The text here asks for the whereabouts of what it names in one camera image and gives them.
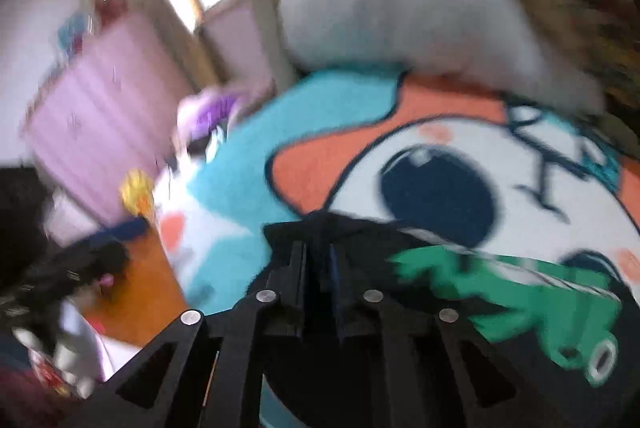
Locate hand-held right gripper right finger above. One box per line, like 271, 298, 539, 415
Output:
327, 244, 568, 428

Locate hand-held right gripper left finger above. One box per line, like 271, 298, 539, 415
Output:
65, 242, 307, 428

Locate black pants with green crocodile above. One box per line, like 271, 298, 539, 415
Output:
263, 211, 638, 428

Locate white and red printed cloth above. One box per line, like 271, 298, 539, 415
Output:
12, 301, 108, 401

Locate yellow toy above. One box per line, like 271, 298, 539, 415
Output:
119, 169, 157, 215

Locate cartoon printed blanket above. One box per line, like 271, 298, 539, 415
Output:
152, 67, 640, 428

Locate pink chest of drawers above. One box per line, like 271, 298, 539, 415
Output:
20, 11, 197, 225

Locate purple and white toy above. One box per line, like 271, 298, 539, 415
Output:
174, 87, 247, 151

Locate grey pillow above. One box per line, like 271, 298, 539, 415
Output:
277, 0, 607, 115

